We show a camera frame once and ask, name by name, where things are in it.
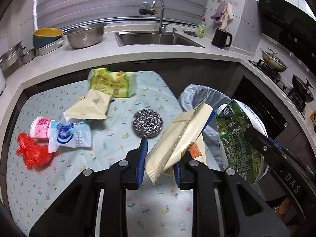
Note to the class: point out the beige paper pouch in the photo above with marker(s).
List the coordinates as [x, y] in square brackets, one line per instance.
[92, 107]

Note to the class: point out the black gas stove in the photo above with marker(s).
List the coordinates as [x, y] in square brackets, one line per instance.
[288, 90]

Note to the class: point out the chrome kitchen faucet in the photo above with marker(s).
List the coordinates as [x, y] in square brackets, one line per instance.
[150, 10]

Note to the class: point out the black frying pan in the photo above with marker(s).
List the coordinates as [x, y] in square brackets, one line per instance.
[302, 89]

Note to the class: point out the small steel bowl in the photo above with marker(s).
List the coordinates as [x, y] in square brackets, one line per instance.
[28, 56]

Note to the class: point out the beige blue snack wrapper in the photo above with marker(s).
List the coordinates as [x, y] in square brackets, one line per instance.
[183, 133]

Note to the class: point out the large steel colander bowl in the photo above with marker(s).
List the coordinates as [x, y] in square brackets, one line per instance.
[85, 36]

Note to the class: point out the green dish soap bottle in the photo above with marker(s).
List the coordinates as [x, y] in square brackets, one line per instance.
[201, 28]

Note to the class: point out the dark sink scrubber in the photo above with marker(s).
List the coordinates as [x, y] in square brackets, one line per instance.
[191, 33]

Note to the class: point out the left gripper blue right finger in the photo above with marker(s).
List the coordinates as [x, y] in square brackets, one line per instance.
[177, 174]

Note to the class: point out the hanging purple beige cloths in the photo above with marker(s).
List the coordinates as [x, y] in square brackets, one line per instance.
[223, 16]

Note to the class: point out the blue white wet-wipe packet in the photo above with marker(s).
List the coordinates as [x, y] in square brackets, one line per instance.
[72, 135]

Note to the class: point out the green milk carton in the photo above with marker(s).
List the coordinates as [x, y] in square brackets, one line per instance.
[232, 120]

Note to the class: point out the red plastic bag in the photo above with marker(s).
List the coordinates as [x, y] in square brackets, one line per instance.
[33, 154]

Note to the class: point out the trash bin with plastic liner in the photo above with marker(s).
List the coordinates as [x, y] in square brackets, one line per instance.
[191, 97]

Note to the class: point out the wok with glass lid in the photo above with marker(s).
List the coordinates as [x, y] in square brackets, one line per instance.
[271, 59]

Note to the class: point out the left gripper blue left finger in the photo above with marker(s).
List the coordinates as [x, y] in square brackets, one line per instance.
[141, 157]

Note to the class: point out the black electric kettle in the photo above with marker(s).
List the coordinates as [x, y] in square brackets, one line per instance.
[222, 39]

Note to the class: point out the person's right hand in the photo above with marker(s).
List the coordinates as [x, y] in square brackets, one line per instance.
[285, 211]

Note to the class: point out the pink white paper cup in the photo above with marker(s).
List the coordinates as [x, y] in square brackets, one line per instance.
[41, 128]

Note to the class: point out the grey striped window blind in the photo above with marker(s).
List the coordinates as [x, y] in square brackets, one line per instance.
[67, 13]

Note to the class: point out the stainless steel sink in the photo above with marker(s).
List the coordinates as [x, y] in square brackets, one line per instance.
[153, 38]

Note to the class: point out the stacked steel steamer pots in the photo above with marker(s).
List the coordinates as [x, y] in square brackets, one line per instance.
[11, 56]

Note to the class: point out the steel wool scrubber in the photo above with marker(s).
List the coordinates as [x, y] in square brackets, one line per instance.
[147, 123]

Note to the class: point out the black range hood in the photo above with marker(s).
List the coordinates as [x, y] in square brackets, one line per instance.
[291, 27]

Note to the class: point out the floral light blue tablecloth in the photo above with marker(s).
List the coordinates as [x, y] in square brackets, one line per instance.
[159, 209]

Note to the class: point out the yellow green snack bag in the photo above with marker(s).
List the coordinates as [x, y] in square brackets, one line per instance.
[117, 84]

